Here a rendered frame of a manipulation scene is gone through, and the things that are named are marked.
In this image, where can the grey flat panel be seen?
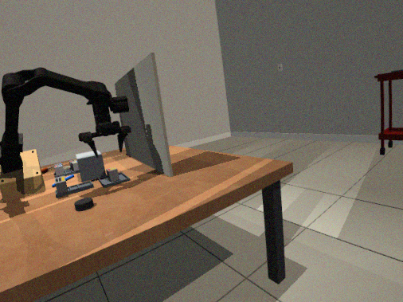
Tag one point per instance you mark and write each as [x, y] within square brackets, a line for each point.
[147, 141]

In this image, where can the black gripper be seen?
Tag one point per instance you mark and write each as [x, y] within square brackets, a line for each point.
[86, 137]

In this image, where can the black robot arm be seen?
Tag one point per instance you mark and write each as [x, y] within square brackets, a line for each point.
[19, 84]

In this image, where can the black short cylinder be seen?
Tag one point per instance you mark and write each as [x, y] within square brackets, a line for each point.
[84, 204]

